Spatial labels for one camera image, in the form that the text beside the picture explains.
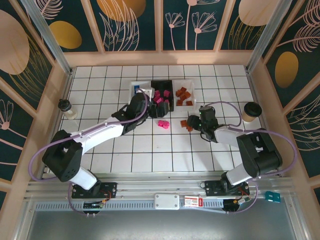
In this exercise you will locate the blue sloped lego brick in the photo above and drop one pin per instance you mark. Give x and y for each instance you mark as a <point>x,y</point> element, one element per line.
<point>136,89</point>

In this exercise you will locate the orange lego brick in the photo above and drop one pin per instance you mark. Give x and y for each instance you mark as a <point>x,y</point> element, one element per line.
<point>180,103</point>
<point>189,103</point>
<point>184,123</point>
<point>183,89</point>
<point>187,95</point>
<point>178,93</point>
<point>190,129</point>

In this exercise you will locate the pink lego brick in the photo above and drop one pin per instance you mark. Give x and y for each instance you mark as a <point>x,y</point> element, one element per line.
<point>157,93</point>
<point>166,93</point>
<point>161,123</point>
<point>166,125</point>
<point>166,101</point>
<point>158,100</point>

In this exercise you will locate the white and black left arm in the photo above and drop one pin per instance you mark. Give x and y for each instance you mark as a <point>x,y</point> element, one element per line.
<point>105,132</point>

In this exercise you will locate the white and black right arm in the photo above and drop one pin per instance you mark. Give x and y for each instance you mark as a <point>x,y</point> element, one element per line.
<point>260,155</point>

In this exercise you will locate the white plastic bin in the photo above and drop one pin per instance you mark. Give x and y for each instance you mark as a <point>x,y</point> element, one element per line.
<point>190,83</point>
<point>142,83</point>

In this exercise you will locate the black plastic bin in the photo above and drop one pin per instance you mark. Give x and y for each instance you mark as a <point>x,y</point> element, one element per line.
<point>162,83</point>

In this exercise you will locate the paper coffee cup black lid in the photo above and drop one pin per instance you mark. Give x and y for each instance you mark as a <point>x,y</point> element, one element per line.
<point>251,111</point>

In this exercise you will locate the clear bottle with black cap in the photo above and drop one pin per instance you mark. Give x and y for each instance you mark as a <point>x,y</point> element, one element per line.
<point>67,110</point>

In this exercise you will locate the red and white label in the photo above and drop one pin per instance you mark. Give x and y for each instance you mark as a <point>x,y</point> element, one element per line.
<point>193,201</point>

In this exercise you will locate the white plastic box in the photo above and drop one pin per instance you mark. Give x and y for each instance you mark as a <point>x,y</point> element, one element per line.
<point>167,201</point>

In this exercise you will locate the teal plastic clip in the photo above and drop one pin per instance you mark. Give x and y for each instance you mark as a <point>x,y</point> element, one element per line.
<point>272,197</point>

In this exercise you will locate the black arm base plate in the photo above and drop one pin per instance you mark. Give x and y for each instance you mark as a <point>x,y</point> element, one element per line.
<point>212,188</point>
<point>110,190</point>

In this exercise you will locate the aluminium mounting rail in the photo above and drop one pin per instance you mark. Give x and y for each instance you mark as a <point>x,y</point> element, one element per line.
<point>150,186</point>

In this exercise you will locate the dark blue floral wall panel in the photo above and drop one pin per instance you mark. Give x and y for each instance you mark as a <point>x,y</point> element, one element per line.
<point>305,130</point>
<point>12,137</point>
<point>20,50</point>
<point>125,25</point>
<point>295,50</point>
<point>191,25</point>
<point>250,25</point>
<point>75,25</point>

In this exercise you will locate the aluminium frame post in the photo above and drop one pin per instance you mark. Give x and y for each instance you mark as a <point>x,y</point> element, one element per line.
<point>53,47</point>
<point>260,47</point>

